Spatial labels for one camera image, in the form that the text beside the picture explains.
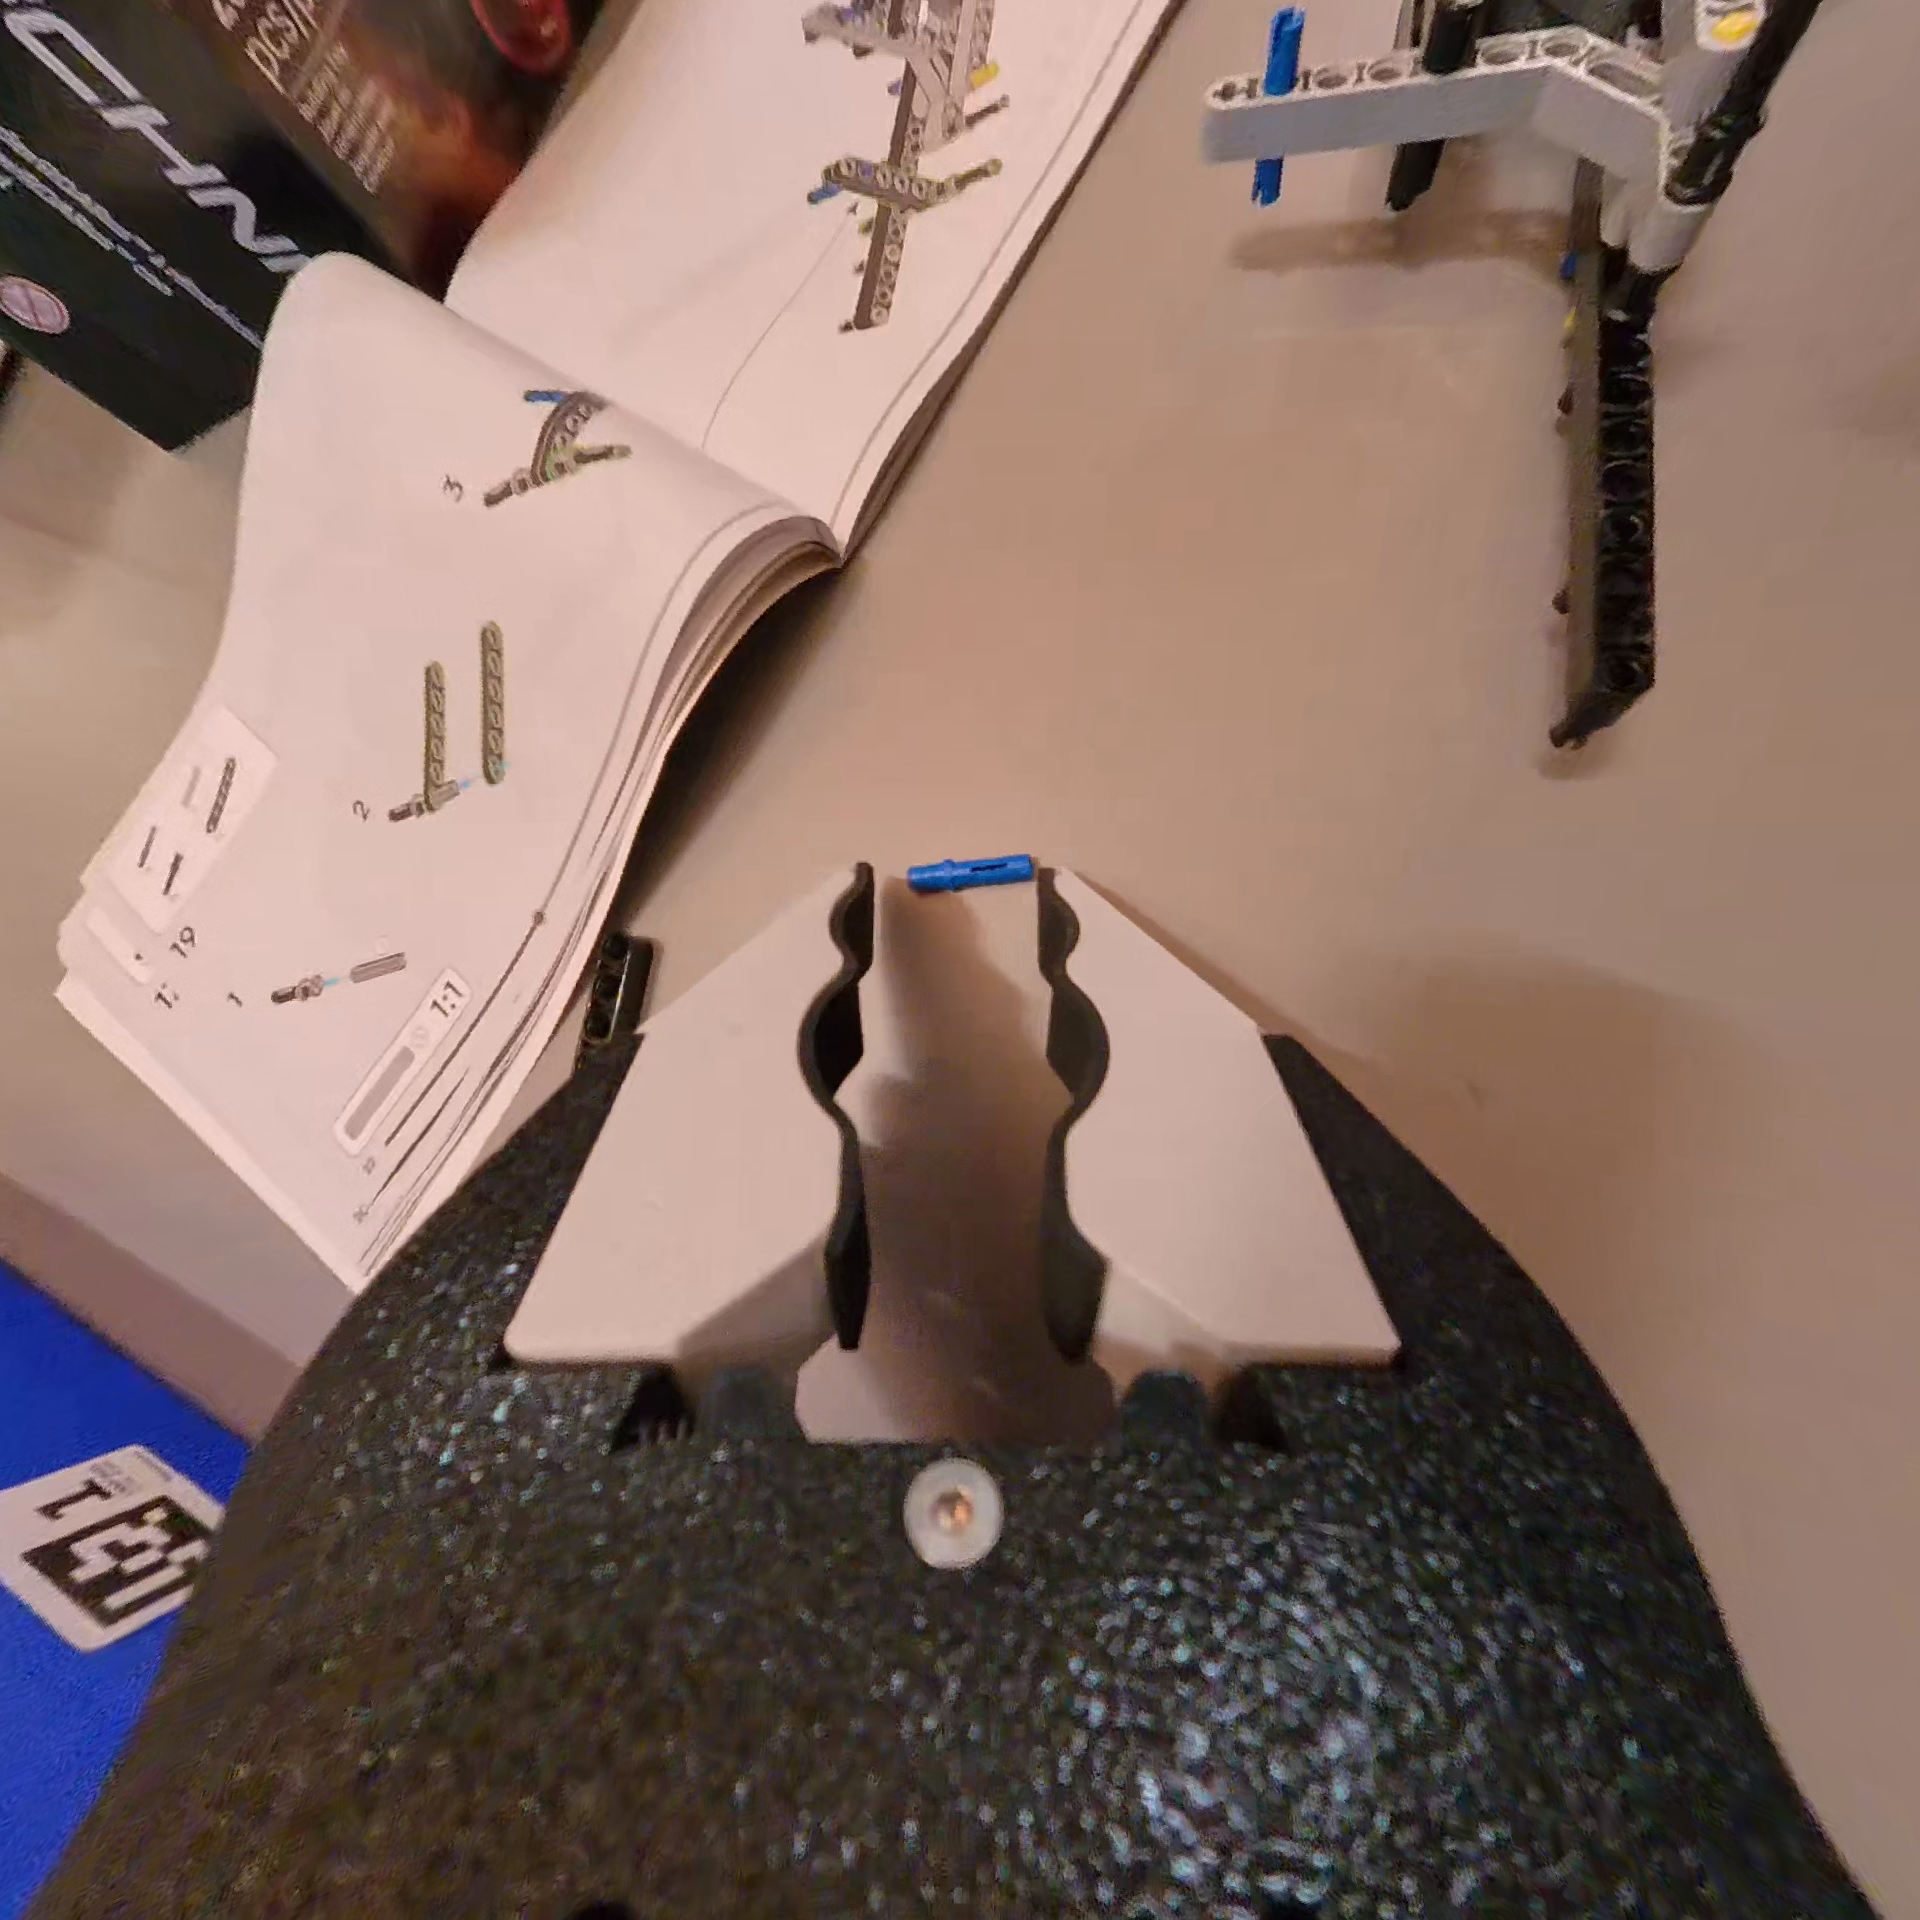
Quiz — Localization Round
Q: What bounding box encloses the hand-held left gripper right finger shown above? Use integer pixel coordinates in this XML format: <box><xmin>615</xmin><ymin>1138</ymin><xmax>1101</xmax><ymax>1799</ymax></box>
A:
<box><xmin>1036</xmin><ymin>866</ymin><xmax>1402</xmax><ymax>1368</ymax></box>

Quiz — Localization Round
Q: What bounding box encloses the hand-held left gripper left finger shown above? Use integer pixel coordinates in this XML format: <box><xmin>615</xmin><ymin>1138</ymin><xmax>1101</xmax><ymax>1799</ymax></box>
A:
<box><xmin>503</xmin><ymin>862</ymin><xmax>878</xmax><ymax>1367</ymax></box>

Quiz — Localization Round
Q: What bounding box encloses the white instruction booklet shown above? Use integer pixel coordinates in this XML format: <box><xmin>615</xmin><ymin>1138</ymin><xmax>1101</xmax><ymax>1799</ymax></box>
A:
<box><xmin>53</xmin><ymin>0</ymin><xmax>1190</xmax><ymax>1295</ymax></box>

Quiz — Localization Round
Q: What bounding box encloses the grey black brick model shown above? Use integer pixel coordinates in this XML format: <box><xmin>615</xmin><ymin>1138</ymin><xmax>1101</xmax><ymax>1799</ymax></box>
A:
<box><xmin>1201</xmin><ymin>0</ymin><xmax>1828</xmax><ymax>751</ymax></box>

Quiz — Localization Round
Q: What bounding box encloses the grey desk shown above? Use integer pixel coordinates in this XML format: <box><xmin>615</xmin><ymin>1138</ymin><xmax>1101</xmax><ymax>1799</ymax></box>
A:
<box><xmin>0</xmin><ymin>0</ymin><xmax>1920</xmax><ymax>1920</ymax></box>

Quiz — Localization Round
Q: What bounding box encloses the short black beam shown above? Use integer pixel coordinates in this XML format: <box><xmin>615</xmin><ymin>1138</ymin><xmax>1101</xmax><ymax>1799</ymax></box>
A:
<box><xmin>580</xmin><ymin>929</ymin><xmax>658</xmax><ymax>1047</ymax></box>

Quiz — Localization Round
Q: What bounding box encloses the blue bin with white label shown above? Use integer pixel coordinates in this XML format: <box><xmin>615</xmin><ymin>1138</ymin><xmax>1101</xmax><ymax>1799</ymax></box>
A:
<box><xmin>0</xmin><ymin>1256</ymin><xmax>252</xmax><ymax>1920</ymax></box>

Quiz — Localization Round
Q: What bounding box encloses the black toy truck box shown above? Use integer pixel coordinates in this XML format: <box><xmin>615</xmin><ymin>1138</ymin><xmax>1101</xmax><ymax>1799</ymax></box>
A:
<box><xmin>0</xmin><ymin>0</ymin><xmax>605</xmax><ymax>453</ymax></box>

